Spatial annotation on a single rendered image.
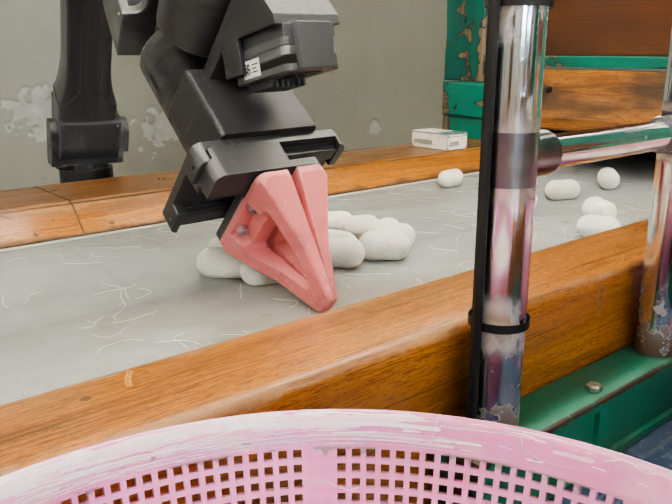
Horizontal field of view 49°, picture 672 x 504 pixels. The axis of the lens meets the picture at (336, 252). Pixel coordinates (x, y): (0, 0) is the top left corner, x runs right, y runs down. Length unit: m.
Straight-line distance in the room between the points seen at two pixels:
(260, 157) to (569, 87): 0.54
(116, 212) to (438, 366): 0.37
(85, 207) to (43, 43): 2.05
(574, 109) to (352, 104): 1.43
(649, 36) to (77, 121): 0.64
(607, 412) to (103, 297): 0.29
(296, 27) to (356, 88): 1.85
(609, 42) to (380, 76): 1.30
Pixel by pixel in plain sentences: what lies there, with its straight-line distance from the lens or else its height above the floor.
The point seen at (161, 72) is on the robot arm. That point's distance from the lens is 0.48.
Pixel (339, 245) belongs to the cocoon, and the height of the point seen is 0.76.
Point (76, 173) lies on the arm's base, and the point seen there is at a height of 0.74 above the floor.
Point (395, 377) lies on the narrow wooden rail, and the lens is 0.31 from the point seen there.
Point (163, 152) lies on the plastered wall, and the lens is 2.88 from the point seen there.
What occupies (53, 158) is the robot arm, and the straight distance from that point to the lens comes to 0.92.
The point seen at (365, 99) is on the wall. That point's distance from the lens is 2.21.
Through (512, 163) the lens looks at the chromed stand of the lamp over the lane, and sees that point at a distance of 0.30.
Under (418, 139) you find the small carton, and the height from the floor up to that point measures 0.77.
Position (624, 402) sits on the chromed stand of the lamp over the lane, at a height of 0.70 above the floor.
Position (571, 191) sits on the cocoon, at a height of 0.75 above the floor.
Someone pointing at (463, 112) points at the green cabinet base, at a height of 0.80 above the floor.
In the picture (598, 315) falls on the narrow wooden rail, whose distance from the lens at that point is 0.43.
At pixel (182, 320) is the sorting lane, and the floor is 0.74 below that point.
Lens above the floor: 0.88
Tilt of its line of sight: 16 degrees down
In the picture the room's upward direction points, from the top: straight up
